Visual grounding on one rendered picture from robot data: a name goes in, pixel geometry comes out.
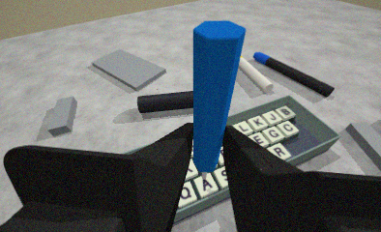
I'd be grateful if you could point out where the grey letter keyboard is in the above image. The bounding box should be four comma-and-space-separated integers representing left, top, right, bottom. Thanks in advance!
173, 94, 342, 224

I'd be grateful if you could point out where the blue tapered cylinder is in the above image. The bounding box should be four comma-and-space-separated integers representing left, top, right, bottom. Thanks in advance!
193, 21, 247, 180

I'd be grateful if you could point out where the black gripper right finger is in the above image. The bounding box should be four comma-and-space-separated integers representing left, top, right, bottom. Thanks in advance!
222, 126, 381, 232

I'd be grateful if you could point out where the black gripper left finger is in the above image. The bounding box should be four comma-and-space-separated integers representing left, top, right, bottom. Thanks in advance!
4, 123, 193, 232

